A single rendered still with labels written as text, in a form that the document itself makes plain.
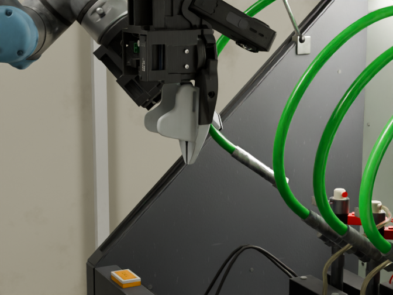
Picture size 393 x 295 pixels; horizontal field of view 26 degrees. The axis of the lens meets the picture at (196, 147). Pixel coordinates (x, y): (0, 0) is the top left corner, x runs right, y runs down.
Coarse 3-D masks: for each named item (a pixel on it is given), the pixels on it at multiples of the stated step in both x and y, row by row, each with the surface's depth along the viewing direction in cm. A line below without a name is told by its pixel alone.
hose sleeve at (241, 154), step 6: (234, 150) 126; (240, 150) 126; (234, 156) 126; (240, 156) 126; (246, 156) 126; (252, 156) 126; (240, 162) 126; (246, 162) 126; (252, 162) 126; (258, 162) 126; (252, 168) 126; (258, 168) 126; (264, 168) 126; (258, 174) 127; (264, 174) 126; (270, 174) 126; (270, 180) 127
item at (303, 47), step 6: (282, 0) 148; (288, 6) 148; (288, 12) 148; (294, 18) 149; (294, 24) 149; (294, 36) 151; (300, 36) 150; (306, 36) 150; (300, 42) 150; (306, 42) 151; (300, 48) 150; (306, 48) 151
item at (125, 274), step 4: (116, 272) 133; (120, 272) 133; (124, 272) 133; (128, 272) 133; (112, 276) 133; (120, 276) 131; (124, 276) 131; (128, 276) 131; (132, 276) 131; (116, 280) 132; (120, 284) 130; (124, 284) 130; (128, 284) 130; (132, 284) 130; (136, 284) 131; (140, 284) 131
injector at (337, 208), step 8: (336, 200) 120; (344, 200) 120; (336, 208) 120; (344, 208) 120; (336, 216) 120; (344, 216) 120; (328, 240) 120; (336, 248) 121; (336, 264) 122; (336, 272) 122; (336, 280) 122; (336, 288) 123
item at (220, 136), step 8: (264, 0) 122; (272, 0) 122; (248, 8) 122; (256, 8) 122; (224, 40) 123; (216, 136) 125; (224, 136) 126; (224, 144) 125; (232, 144) 126; (232, 152) 126
